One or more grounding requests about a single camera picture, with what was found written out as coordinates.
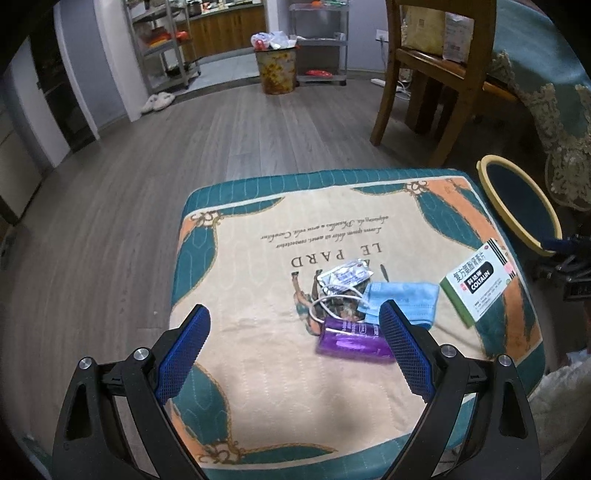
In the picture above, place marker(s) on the white slipper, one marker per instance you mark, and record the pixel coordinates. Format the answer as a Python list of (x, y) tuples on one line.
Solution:
[(150, 105), (165, 100)]

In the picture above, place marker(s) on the tall metal shelf rack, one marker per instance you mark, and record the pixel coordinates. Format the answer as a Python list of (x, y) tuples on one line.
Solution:
[(161, 50)]

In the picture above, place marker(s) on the white green medicine box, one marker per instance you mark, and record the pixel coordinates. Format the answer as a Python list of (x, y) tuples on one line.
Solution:
[(480, 281)]

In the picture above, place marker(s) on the silver printed sachet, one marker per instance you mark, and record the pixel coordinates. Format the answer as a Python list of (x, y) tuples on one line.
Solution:
[(344, 277)]

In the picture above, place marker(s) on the tan paper bag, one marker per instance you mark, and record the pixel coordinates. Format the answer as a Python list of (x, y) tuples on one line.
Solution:
[(422, 30)]

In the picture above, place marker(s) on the teal lace tablecloth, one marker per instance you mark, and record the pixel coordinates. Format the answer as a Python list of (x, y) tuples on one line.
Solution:
[(540, 46)]

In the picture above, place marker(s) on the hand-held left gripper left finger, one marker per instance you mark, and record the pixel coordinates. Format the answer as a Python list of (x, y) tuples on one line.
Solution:
[(184, 355)]

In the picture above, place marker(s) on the blue face mask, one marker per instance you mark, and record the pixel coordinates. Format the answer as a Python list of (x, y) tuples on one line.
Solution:
[(401, 297)]

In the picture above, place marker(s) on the wooden kitchen cabinet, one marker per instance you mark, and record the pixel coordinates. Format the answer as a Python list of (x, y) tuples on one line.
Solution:
[(231, 30)]

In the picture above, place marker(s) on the purple packet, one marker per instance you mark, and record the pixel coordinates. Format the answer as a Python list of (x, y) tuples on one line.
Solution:
[(355, 339)]

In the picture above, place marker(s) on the white fabric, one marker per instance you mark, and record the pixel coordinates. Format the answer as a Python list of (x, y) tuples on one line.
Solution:
[(563, 401)]

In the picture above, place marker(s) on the red bag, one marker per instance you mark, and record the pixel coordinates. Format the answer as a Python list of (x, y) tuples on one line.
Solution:
[(319, 73)]

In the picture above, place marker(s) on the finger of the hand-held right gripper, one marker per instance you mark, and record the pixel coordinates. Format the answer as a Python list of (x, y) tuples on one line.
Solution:
[(554, 243), (561, 267)]

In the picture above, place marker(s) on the floral trash bin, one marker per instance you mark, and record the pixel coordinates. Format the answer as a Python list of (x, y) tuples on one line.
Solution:
[(277, 71)]

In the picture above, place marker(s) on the orange red item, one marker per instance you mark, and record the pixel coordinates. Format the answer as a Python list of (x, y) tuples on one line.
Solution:
[(166, 38)]

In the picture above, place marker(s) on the white wall socket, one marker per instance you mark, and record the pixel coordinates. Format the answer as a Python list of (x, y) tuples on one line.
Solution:
[(382, 36)]

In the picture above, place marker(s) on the white cabinet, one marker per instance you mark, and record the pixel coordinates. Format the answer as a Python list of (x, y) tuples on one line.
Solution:
[(14, 157)]

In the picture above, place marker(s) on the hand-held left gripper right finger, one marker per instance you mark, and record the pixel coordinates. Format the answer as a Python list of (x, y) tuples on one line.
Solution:
[(406, 350)]

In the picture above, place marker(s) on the white printed bag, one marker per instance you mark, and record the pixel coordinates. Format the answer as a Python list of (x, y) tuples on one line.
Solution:
[(456, 39)]

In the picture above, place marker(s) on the wooden chair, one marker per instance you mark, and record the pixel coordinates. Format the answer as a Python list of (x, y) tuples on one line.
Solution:
[(425, 60)]

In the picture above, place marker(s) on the teal bin with yellow rim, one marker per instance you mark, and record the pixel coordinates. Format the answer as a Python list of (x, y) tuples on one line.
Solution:
[(517, 203)]

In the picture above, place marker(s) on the grey metal shelf rack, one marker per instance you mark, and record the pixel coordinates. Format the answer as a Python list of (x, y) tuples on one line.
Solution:
[(323, 46)]

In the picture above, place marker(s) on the white bin liner bag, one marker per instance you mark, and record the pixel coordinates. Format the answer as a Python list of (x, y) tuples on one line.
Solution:
[(274, 40)]

